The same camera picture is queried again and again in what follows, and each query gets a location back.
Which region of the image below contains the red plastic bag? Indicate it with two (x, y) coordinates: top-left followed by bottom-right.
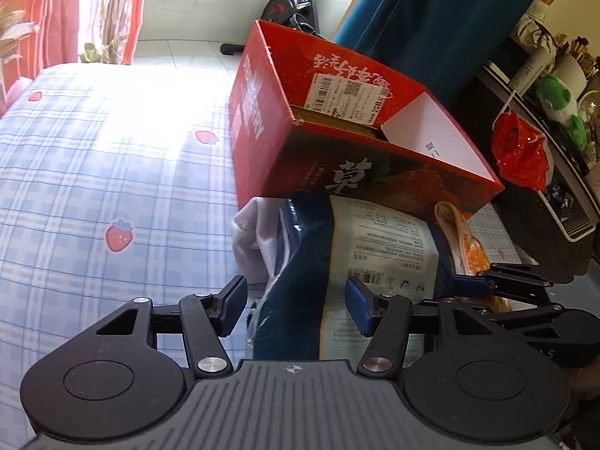
(490, 111), (554, 191)

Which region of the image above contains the beige cloth bag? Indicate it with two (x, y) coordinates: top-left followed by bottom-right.
(511, 0), (563, 50)

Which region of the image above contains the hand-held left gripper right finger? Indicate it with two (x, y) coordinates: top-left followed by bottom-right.
(345, 278), (516, 378)

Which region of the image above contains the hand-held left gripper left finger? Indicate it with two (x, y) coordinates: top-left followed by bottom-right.
(84, 276), (248, 380)

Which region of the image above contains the red cardboard box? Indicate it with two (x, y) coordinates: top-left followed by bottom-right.
(229, 19), (504, 223)

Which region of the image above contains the white cloth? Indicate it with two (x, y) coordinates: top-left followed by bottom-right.
(232, 196), (287, 287)

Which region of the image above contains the teal curtain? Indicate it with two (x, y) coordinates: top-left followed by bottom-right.
(333, 0), (558, 108)

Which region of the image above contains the dark blue snack bag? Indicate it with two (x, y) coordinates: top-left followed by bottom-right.
(246, 190), (458, 362)

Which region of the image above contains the orange printed packet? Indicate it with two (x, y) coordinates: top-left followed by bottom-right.
(433, 201), (512, 312)

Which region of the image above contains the white brush cup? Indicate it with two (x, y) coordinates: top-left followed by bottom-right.
(553, 33), (600, 95)

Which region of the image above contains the black desk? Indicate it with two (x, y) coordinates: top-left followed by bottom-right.
(469, 56), (600, 284)

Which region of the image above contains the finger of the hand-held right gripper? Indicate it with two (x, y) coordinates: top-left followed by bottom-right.
(487, 291), (566, 326)
(452, 262), (556, 298)

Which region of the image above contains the black exercise bike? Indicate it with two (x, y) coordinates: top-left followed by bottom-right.
(220, 0), (371, 57)

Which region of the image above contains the red printed curtain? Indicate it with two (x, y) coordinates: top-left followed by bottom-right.
(0, 0), (151, 113)

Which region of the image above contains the white bottle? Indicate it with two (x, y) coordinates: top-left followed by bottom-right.
(508, 47), (551, 92)

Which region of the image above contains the green plush toy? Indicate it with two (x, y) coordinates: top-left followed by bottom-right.
(534, 74), (589, 151)

